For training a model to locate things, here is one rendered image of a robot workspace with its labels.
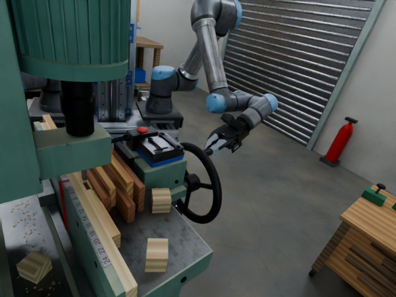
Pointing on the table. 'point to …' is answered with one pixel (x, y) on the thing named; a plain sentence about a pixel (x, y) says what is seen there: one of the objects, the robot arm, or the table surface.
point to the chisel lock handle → (122, 138)
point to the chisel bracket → (71, 151)
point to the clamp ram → (125, 155)
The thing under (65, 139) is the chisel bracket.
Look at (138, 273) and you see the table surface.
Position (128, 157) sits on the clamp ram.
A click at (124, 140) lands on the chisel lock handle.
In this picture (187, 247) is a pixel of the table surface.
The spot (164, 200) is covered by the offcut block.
